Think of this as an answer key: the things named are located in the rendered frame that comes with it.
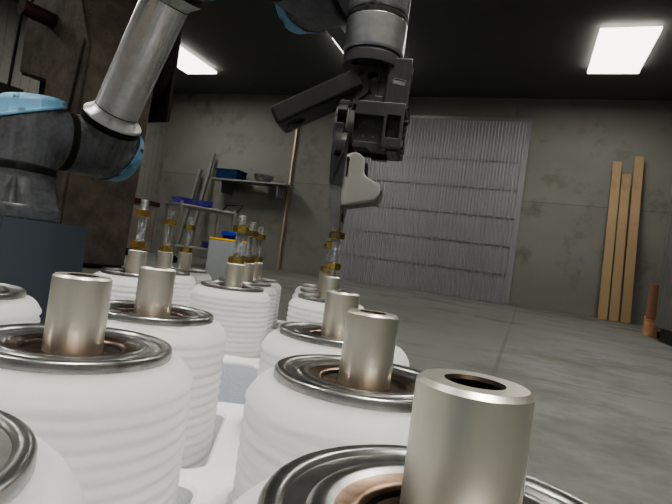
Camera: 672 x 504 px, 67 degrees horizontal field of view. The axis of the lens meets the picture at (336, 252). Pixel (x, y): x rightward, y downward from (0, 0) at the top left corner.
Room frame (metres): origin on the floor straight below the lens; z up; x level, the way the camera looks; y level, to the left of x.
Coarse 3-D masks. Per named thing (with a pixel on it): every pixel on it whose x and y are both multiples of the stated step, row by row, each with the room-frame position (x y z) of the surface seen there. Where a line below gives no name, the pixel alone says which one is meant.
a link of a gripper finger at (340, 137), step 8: (344, 120) 0.60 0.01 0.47; (336, 128) 0.59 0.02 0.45; (344, 128) 0.59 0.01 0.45; (336, 136) 0.58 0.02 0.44; (344, 136) 0.58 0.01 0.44; (336, 144) 0.58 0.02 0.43; (344, 144) 0.58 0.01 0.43; (336, 152) 0.59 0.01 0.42; (344, 152) 0.59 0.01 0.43; (336, 160) 0.58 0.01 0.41; (344, 160) 0.59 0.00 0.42; (336, 168) 0.59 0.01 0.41; (336, 176) 0.59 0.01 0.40; (336, 184) 0.59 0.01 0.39
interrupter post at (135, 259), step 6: (132, 252) 0.61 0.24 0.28; (138, 252) 0.61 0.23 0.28; (144, 252) 0.61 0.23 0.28; (132, 258) 0.61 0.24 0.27; (138, 258) 0.61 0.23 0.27; (144, 258) 0.61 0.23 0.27; (126, 264) 0.61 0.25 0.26; (132, 264) 0.61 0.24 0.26; (138, 264) 0.61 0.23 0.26; (144, 264) 0.62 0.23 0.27; (126, 270) 0.61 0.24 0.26; (132, 270) 0.61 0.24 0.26; (138, 270) 0.61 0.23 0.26
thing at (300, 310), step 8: (296, 304) 0.60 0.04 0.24; (304, 304) 0.59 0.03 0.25; (312, 304) 0.59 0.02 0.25; (320, 304) 0.59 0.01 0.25; (288, 312) 0.62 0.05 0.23; (296, 312) 0.60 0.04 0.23; (304, 312) 0.59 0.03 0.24; (312, 312) 0.58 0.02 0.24; (320, 312) 0.58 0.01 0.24; (288, 320) 0.61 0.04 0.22; (296, 320) 0.60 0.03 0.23; (304, 320) 0.59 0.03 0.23; (312, 320) 0.58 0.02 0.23; (320, 320) 0.58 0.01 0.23
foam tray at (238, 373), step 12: (276, 324) 0.91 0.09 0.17; (228, 360) 0.55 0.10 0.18; (240, 360) 0.56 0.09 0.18; (252, 360) 0.56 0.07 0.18; (228, 372) 0.55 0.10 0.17; (240, 372) 0.55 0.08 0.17; (252, 372) 0.55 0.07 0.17; (228, 384) 0.55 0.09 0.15; (240, 384) 0.55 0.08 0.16; (228, 396) 0.55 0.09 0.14; (240, 396) 0.55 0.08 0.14
